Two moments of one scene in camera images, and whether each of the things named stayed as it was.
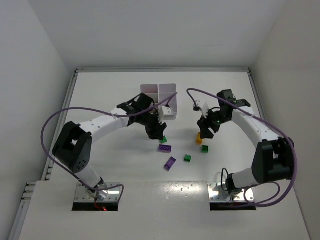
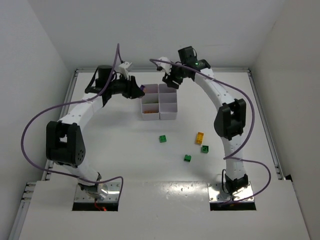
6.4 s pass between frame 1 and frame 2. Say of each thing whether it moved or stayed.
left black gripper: moved
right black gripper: moved
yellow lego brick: stayed
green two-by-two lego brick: stayed
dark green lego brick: stayed
